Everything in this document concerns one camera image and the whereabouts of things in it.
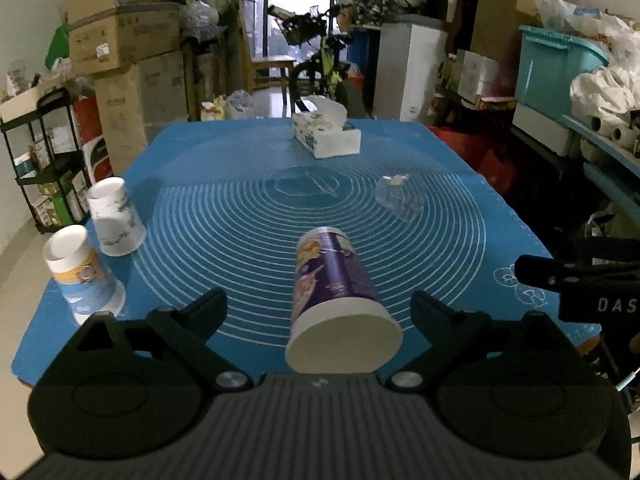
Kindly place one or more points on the blue silicone baking mat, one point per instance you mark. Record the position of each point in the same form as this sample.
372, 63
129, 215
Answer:
224, 205

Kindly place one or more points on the clear plastic cup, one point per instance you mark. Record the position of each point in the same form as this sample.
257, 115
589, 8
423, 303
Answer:
398, 197

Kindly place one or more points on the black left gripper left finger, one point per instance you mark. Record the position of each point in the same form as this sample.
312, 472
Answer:
122, 389

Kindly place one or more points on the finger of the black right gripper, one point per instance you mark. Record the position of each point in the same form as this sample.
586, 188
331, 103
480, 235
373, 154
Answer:
588, 293

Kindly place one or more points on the top cardboard box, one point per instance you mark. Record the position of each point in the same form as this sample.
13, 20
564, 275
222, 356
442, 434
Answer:
108, 34

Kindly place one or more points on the white patterned paper cup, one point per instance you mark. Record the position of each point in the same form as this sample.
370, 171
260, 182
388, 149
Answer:
119, 229

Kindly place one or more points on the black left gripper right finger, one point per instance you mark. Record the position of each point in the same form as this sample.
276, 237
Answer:
513, 389

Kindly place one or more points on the lower cardboard box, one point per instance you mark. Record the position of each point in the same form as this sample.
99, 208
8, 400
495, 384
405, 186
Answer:
137, 102

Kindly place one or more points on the white plastic bags pile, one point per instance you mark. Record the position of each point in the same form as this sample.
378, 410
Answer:
607, 101

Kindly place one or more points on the black green bicycle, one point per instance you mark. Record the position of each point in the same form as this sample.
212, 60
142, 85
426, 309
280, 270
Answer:
324, 73

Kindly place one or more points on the blue orange paper cup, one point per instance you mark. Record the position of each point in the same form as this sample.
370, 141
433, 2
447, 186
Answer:
85, 282

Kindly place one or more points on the white tissue box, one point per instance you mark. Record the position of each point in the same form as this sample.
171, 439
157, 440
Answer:
325, 131

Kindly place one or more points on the teal plastic storage bin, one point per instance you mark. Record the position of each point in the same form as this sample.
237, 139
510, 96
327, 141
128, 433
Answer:
550, 61

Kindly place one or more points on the black metal shelf rack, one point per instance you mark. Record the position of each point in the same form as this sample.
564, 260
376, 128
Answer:
52, 180

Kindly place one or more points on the purple paper cup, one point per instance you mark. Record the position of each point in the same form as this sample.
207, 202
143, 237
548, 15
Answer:
338, 324

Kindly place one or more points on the wooden chair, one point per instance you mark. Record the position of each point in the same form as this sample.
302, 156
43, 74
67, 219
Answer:
262, 73

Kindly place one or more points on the white cabinet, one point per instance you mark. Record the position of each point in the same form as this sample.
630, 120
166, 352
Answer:
412, 47

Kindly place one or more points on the tall brown cardboard box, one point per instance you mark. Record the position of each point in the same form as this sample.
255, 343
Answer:
496, 32

